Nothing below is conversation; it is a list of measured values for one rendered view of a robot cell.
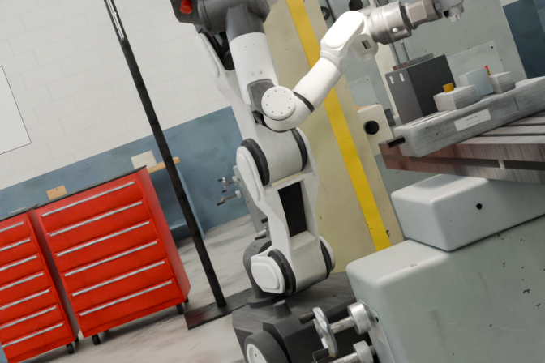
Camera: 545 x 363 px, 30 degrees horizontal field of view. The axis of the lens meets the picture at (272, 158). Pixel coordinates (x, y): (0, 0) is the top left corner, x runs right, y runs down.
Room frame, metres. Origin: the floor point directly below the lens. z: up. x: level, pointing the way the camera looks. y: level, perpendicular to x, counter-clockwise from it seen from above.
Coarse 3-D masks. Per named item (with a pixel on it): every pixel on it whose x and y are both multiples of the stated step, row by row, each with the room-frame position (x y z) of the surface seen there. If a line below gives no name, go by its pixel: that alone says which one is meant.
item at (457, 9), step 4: (460, 4) 2.32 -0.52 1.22; (452, 8) 2.32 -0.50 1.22; (456, 8) 2.32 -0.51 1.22; (460, 8) 2.32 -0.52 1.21; (444, 12) 2.33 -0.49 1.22; (448, 12) 2.32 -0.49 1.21; (452, 12) 2.32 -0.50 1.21; (456, 12) 2.32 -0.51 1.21; (460, 12) 2.32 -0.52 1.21; (444, 16) 2.34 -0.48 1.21; (448, 16) 2.33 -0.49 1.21
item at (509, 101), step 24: (504, 72) 2.32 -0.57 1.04; (480, 96) 2.41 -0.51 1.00; (504, 96) 2.29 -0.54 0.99; (528, 96) 2.30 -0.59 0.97; (432, 120) 2.27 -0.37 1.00; (456, 120) 2.28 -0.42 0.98; (480, 120) 2.29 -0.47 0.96; (504, 120) 2.29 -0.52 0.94; (408, 144) 2.32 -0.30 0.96; (432, 144) 2.27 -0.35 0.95
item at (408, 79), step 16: (400, 64) 2.91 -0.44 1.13; (416, 64) 2.78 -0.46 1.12; (432, 64) 2.79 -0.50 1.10; (400, 80) 2.86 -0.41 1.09; (416, 80) 2.78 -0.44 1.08; (432, 80) 2.78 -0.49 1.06; (448, 80) 2.79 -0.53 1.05; (400, 96) 2.91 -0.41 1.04; (416, 96) 2.78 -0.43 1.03; (432, 96) 2.78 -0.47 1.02; (400, 112) 2.97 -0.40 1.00; (416, 112) 2.82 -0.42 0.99; (432, 112) 2.78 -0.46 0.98
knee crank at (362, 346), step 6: (360, 342) 2.42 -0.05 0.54; (354, 348) 2.42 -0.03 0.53; (360, 348) 2.40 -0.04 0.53; (366, 348) 2.40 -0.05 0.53; (372, 348) 2.42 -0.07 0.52; (354, 354) 2.41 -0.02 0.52; (360, 354) 2.39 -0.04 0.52; (366, 354) 2.39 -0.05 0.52; (372, 354) 2.42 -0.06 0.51; (336, 360) 2.41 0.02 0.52; (342, 360) 2.41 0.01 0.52; (348, 360) 2.41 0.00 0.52; (354, 360) 2.41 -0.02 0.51; (360, 360) 2.39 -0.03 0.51; (366, 360) 2.40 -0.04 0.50; (372, 360) 2.40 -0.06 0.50
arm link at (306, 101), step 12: (324, 60) 2.37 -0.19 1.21; (312, 72) 2.36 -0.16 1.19; (324, 72) 2.35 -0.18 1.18; (336, 72) 2.36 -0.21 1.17; (300, 84) 2.36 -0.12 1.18; (312, 84) 2.34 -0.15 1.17; (324, 84) 2.35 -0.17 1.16; (300, 96) 2.34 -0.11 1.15; (312, 96) 2.34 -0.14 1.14; (324, 96) 2.36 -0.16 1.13; (300, 108) 2.33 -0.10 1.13; (312, 108) 2.35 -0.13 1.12; (264, 120) 2.40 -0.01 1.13; (288, 120) 2.32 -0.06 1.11; (300, 120) 2.34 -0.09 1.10
